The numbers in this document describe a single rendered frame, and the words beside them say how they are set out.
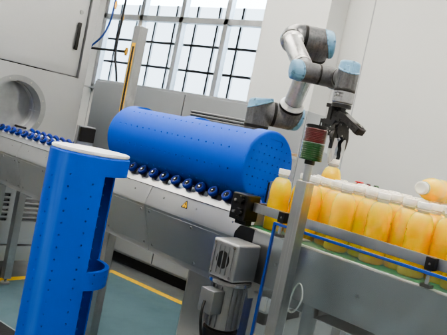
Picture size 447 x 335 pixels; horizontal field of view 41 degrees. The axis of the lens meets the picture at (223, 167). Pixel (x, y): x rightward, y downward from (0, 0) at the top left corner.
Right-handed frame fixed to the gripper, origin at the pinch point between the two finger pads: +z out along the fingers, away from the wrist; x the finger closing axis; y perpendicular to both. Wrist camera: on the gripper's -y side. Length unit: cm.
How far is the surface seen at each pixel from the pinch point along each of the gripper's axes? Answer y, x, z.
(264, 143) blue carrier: 24.4, 10.6, -0.8
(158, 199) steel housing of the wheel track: 68, 19, 30
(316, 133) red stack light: -21.9, 43.9, -6.8
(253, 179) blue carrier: 24.3, 12.4, 12.9
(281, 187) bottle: 4.2, 21.2, 12.1
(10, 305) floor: 183, 12, 118
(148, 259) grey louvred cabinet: 226, -118, 106
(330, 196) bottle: -13.3, 18.0, 11.1
